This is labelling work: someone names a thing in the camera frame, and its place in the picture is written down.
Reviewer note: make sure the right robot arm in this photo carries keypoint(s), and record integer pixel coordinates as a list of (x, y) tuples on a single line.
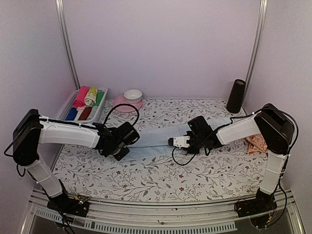
[(276, 127)]

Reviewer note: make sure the blue rolled towel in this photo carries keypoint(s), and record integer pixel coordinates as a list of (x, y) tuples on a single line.
[(72, 114)]

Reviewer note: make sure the white bowl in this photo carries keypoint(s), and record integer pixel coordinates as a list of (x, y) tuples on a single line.
[(133, 96)]

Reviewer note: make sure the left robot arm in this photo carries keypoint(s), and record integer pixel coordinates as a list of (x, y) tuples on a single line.
[(35, 129)]

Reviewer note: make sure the green rolled towel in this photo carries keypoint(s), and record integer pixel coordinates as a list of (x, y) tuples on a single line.
[(98, 99)]

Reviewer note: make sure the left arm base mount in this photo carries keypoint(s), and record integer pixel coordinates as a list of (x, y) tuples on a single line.
[(77, 206)]

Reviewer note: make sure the orange patterned towel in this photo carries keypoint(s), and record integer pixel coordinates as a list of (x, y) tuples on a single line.
[(256, 144)]

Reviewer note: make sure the brown rolled towel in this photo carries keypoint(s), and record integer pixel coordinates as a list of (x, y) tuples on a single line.
[(85, 113)]

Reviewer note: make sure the pink rolled towel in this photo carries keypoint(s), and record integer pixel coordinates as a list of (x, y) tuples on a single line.
[(79, 100)]

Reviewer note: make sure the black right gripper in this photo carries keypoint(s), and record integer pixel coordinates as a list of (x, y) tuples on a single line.
[(192, 151)]

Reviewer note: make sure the light blue towel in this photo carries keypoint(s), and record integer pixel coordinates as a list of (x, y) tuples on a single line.
[(154, 142)]

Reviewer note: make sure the white plastic basket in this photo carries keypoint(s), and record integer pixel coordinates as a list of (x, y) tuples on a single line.
[(95, 113)]

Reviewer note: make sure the dark brown cylinder cup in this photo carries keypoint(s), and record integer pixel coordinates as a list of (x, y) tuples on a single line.
[(236, 96)]

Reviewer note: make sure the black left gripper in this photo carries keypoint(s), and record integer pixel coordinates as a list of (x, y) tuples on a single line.
[(120, 156)]

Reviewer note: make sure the pink plate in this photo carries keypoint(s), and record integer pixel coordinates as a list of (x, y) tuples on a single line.
[(126, 109)]

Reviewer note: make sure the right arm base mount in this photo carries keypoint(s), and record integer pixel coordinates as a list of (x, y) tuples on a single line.
[(254, 206)]

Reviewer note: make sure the yellow-green rolled towel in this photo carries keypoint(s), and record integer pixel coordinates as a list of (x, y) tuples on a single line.
[(91, 96)]

